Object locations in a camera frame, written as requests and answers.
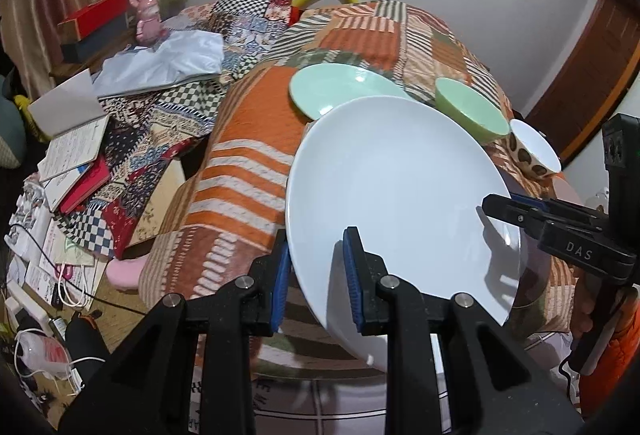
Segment pile of clothes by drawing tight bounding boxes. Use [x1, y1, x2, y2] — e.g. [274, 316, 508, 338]
[0, 70, 31, 171]

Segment printed floor mat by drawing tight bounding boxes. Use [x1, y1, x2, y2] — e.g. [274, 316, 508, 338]
[190, 300, 571, 435]

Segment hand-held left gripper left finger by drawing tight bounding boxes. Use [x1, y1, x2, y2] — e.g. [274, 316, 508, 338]
[57, 229, 293, 435]

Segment mint green plate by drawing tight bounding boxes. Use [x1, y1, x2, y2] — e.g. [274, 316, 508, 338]
[289, 64, 418, 121]

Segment wooden door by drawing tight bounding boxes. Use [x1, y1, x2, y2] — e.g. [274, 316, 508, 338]
[522, 0, 640, 161]

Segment black glue gun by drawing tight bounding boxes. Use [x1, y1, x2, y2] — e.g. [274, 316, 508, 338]
[65, 310, 108, 381]

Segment white brown-spotted bowl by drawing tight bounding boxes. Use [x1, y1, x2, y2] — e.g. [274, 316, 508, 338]
[507, 118, 563, 178]

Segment large white plate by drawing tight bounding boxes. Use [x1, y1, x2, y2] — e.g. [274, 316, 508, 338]
[286, 96, 526, 373]

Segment black cable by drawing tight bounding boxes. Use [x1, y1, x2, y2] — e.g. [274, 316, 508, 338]
[7, 224, 151, 316]

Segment orange striped patchwork quilt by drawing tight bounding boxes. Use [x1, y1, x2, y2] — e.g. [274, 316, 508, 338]
[137, 0, 583, 381]

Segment scattered white papers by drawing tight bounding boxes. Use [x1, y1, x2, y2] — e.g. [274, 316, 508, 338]
[5, 180, 101, 306]

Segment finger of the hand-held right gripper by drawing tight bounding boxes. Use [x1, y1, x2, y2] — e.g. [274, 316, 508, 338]
[510, 196, 608, 222]
[482, 194, 547, 241]

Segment grey plastic bag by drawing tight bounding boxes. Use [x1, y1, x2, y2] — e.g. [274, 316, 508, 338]
[92, 30, 225, 98]

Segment open white notebook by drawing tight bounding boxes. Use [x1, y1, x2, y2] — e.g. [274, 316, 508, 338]
[27, 69, 111, 181]

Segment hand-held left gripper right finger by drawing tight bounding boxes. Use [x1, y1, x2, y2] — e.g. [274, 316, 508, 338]
[342, 226, 586, 435]

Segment clear plastic packet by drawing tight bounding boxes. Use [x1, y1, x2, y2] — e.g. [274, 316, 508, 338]
[15, 332, 72, 378]

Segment person's right forearm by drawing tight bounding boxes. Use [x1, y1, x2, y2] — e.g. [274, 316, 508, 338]
[580, 285, 640, 416]

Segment checkered patchwork cloth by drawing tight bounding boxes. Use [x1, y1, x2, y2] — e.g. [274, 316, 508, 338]
[55, 0, 301, 261]

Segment mint green bowl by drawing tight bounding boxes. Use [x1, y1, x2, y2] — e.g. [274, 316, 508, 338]
[434, 76, 511, 146]

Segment pink toy figure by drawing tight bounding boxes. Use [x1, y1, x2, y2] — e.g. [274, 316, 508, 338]
[129, 0, 171, 48]

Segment red book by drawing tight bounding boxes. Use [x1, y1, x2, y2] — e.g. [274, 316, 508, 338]
[60, 158, 111, 216]

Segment white cable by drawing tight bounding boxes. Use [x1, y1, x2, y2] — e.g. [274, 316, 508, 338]
[54, 264, 87, 310]

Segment person's right hand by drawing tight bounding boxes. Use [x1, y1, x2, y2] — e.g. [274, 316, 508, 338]
[570, 265, 596, 342]

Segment red lidded box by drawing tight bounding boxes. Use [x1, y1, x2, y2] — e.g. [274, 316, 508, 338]
[57, 0, 138, 63]

